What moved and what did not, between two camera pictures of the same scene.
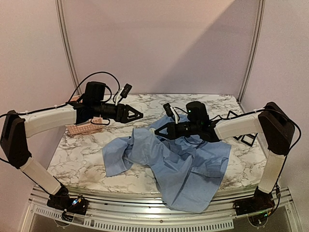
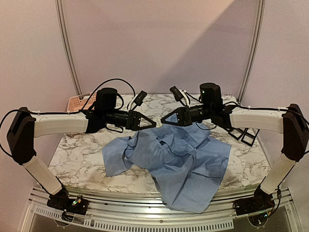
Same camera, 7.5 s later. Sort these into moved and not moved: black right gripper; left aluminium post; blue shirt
Moved: black right gripper
Not moved: blue shirt; left aluminium post
